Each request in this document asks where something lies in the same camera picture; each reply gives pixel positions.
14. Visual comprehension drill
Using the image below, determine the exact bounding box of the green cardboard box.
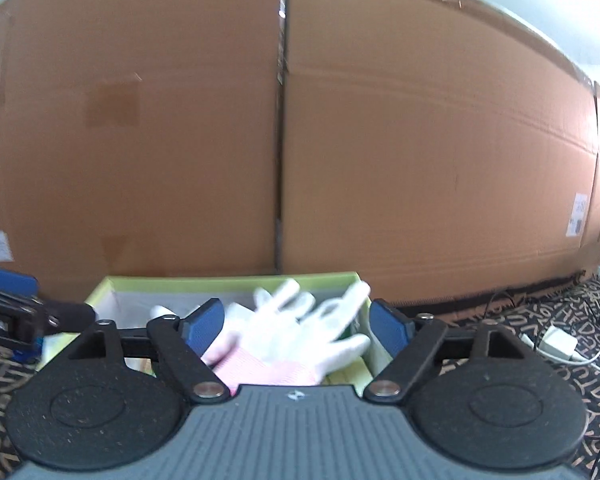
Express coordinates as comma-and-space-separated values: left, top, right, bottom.
39, 271, 396, 396

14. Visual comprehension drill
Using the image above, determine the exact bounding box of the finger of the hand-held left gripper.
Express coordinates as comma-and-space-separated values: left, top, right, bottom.
0, 266, 41, 311
10, 298, 97, 364

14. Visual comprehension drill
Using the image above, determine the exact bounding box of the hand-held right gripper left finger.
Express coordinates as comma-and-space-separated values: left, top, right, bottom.
69, 297, 232, 404

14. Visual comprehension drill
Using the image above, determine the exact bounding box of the white cotton glove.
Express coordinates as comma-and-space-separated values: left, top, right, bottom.
200, 279, 372, 396

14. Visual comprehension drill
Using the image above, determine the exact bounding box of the cardboard carton with tape patch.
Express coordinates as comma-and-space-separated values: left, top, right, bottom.
0, 0, 286, 297

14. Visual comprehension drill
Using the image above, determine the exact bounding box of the white cable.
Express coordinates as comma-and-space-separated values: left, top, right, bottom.
572, 342, 600, 365

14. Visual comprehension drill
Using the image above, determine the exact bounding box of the small white shipping label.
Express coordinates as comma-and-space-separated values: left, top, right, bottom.
565, 192, 589, 237

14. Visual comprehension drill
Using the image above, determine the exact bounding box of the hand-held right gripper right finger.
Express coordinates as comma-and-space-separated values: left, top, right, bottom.
362, 297, 527, 404

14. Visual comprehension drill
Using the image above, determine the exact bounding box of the yellow-green medicine box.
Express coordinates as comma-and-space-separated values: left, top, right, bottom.
325, 357, 377, 396

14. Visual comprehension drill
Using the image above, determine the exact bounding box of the white power adapter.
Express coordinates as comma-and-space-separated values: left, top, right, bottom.
522, 325, 579, 362

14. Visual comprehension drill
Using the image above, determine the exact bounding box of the cardboard carton with small label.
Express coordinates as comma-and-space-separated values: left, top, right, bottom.
279, 0, 600, 306

